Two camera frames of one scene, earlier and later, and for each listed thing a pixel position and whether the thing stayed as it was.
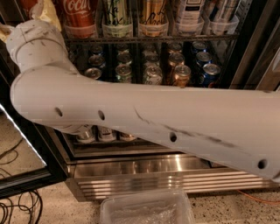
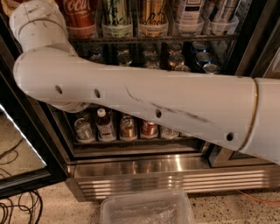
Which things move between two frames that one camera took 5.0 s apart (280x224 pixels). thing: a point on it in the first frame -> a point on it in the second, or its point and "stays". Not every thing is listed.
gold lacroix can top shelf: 153,17 stays
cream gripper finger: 4,31 -> 9,6
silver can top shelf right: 221,17 stays
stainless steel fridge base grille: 89,178 stays
